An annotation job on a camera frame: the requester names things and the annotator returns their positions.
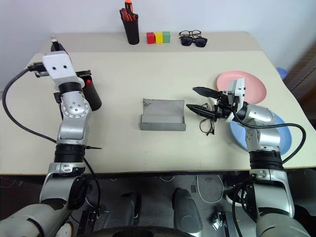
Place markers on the red cube block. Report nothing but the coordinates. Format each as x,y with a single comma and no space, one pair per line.
150,39

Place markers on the pink plate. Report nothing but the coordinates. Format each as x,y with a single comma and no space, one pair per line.
254,86

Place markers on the green cube block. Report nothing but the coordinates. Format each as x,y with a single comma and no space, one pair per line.
167,37

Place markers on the black sunglasses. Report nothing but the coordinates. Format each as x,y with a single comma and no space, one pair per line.
186,41

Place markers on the grey metal tray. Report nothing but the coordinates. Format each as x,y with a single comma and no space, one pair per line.
163,109

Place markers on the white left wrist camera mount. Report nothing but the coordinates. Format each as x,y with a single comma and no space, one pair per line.
59,65

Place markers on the yellow cube block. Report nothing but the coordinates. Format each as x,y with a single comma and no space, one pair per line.
159,38

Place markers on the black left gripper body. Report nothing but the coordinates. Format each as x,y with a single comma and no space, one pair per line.
84,74

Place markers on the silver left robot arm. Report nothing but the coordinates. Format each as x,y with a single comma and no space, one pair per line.
74,108

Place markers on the tall black tool holder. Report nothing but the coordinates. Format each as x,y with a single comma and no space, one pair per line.
132,30

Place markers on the dark rounded shape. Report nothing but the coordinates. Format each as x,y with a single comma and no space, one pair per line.
126,209
186,209

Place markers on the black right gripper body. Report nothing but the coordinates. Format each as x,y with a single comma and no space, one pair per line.
222,108

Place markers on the blue plate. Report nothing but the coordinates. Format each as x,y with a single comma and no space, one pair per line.
285,140

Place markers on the red and black screwdriver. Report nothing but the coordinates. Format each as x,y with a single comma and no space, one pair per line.
134,16
124,14

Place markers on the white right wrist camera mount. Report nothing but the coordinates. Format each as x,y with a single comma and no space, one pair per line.
237,89

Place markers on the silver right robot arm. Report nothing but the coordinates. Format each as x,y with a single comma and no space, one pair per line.
261,118

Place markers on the blue round container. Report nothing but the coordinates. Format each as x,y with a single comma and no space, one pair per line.
281,73

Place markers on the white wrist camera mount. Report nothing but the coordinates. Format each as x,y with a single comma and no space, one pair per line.
237,89
59,65

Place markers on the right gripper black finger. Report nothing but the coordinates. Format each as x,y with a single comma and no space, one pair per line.
208,92
202,111

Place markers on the black-rimmed clear glasses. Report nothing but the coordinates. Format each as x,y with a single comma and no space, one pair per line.
196,31

